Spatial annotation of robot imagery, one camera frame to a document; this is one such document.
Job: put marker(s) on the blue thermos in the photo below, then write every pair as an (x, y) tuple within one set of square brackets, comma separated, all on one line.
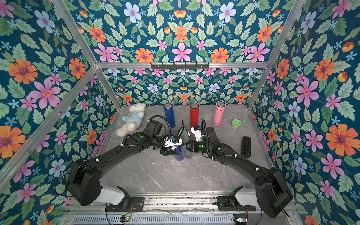
[(178, 153), (169, 113)]

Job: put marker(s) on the red thermos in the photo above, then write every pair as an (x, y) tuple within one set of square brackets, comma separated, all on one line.
[(194, 114)]

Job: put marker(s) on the black hook rail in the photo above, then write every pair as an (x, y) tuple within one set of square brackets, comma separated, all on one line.
[(190, 65)]

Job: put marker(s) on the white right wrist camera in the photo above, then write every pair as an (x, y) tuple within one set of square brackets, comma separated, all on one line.
[(196, 131)]

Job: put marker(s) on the green round lid container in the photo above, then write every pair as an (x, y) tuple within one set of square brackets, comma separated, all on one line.
[(236, 124)]

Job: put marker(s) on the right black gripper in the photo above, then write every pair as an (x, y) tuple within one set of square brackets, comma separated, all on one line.
[(192, 145)]

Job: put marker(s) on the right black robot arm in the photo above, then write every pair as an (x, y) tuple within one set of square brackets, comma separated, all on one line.
[(271, 194)]

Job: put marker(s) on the white teddy bear toy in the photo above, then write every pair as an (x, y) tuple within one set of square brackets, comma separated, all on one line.
[(133, 120)]

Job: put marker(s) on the grey microfibre cloth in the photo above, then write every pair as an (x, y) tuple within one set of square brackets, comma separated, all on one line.
[(186, 153)]

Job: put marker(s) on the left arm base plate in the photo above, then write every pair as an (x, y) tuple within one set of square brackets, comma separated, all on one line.
[(134, 204)]

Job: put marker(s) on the pink thermos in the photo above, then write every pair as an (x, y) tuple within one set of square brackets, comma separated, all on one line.
[(219, 112)]

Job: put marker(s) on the black oval case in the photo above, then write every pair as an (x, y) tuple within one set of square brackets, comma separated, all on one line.
[(246, 147)]

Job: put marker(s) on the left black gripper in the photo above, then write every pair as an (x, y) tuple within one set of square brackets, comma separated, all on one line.
[(166, 153)]

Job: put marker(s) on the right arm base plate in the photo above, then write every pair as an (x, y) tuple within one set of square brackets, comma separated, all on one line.
[(227, 204)]

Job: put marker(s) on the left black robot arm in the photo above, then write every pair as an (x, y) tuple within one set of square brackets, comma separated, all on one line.
[(84, 177)]

